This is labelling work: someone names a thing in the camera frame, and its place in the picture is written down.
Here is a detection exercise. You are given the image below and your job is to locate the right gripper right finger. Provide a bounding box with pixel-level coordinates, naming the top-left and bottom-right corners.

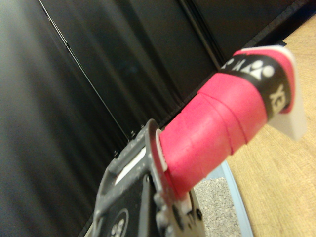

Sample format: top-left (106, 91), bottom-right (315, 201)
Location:
top-left (153, 189), bottom-right (206, 237)

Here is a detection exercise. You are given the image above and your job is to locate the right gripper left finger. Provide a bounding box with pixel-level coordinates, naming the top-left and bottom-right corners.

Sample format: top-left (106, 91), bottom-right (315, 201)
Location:
top-left (91, 118), bottom-right (173, 237)

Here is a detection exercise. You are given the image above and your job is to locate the white scoop with red handle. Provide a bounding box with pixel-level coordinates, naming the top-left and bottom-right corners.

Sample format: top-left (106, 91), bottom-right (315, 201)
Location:
top-left (158, 45), bottom-right (308, 200)

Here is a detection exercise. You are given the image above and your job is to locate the blue litter tray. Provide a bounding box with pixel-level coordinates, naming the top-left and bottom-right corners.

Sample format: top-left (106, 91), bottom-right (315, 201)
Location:
top-left (190, 161), bottom-right (254, 237)

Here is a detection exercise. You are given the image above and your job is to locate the black curtain stand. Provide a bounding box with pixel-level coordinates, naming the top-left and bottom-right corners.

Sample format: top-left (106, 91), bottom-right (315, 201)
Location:
top-left (178, 0), bottom-right (224, 71)

